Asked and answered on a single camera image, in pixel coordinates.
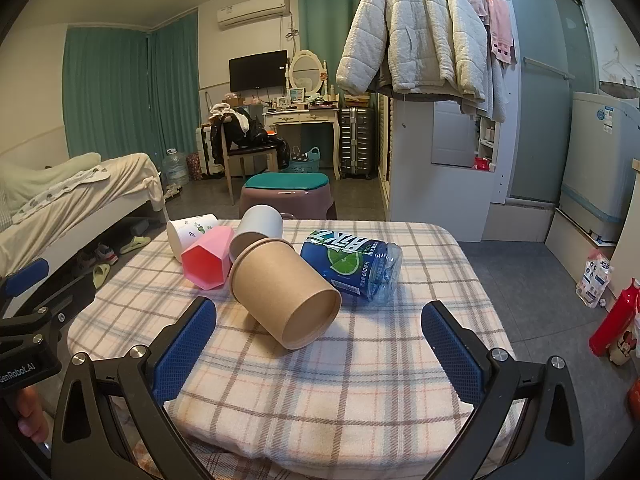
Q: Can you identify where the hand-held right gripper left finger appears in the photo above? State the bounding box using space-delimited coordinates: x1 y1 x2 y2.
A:
50 296 218 480

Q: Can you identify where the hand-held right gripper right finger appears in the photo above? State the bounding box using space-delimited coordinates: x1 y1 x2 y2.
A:
421 301 586 480

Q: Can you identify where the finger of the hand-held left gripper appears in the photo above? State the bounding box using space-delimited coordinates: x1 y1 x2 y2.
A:
25 277 97 331
0 258 50 313

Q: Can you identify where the brown paper cup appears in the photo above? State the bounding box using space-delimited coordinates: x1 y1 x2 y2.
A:
228 238 343 352

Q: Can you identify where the pink hexagonal cup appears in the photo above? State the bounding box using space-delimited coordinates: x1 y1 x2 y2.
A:
181 226 236 291

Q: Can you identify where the white cup with green print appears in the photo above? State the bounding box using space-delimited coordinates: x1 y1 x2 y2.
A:
166 213 220 264

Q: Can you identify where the plain white cup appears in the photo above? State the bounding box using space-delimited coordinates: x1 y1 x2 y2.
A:
229 204 285 267

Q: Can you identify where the cartoon print cup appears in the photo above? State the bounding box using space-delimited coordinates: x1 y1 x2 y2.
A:
609 320 640 367

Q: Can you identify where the person's left hand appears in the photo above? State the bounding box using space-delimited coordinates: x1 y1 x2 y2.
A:
16 388 51 446

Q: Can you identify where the bed with beige sheet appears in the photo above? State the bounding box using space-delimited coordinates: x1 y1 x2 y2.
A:
0 152 167 281

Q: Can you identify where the pale green quilt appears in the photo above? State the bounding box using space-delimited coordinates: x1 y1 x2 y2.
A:
0 152 103 213

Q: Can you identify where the blue label plastic bottle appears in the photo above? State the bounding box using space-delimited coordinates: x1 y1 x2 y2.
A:
300 230 404 304

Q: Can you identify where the plaid tablecloth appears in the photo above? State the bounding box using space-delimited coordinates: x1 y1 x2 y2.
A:
67 219 527 480

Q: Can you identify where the white leaning board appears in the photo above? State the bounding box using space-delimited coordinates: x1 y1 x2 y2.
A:
544 207 617 285

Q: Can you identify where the white plastic packet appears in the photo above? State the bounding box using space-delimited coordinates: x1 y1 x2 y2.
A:
575 248 615 309

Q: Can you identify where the large water jug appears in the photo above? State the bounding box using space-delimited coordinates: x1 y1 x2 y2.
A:
160 147 190 187

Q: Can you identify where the red thermos bottle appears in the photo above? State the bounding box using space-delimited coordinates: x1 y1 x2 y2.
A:
588 278 640 357

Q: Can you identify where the white wardrobe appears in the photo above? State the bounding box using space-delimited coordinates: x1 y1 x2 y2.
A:
376 86 507 244

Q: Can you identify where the purple plastic stool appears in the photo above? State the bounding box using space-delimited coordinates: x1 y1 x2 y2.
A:
240 180 337 221

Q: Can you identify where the teal seat cushion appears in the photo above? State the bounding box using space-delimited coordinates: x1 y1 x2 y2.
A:
244 172 330 192

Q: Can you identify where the white suitcase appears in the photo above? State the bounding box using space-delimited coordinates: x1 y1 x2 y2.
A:
194 125 217 179

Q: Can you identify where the green curtain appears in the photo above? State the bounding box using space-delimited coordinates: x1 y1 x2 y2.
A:
298 0 372 83
146 10 201 159
62 27 152 162

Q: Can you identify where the wooden chair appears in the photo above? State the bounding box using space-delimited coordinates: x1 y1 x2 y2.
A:
220 112 281 206

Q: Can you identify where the teal plastic basket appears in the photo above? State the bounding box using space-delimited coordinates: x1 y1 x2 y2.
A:
288 146 322 172

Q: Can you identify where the pile of clothes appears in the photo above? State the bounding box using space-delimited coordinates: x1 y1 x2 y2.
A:
206 102 290 167

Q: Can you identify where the dark grey suitcase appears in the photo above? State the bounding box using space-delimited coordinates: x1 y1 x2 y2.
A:
338 106 376 180

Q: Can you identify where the white washing machine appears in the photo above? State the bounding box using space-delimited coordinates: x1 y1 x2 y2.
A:
559 91 640 247

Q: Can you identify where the frosted glass door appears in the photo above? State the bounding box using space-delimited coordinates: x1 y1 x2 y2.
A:
501 0 597 207

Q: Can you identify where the white dressing table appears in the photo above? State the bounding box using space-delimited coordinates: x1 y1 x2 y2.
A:
262 106 342 181

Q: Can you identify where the grey hanging garment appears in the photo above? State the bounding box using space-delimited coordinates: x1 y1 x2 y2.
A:
459 57 512 124

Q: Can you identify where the black television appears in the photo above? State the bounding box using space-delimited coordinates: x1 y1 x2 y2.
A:
229 50 289 92

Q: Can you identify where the oval white mirror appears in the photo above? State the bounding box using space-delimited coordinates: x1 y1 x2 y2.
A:
289 49 325 97

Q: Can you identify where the white quilted jacket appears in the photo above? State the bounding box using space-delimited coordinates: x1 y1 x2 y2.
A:
335 0 489 104

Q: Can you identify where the pink towel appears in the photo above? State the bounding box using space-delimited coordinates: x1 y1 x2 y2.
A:
462 0 518 66

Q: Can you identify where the white air conditioner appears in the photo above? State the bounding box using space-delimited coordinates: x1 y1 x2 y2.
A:
216 0 293 30

